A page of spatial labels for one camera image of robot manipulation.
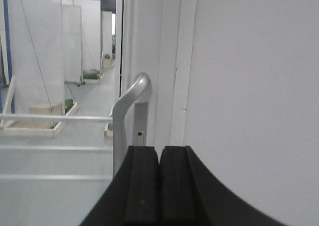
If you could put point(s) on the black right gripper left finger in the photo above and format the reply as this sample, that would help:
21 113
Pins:
132 198

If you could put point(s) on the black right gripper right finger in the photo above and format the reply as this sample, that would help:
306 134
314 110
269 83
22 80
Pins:
190 195

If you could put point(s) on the silver door handle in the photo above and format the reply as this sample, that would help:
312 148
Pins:
119 112

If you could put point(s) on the white framed sliding glass door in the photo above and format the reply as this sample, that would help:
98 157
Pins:
56 181

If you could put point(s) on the white door frame jamb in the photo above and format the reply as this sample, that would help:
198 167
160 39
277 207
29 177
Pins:
182 74

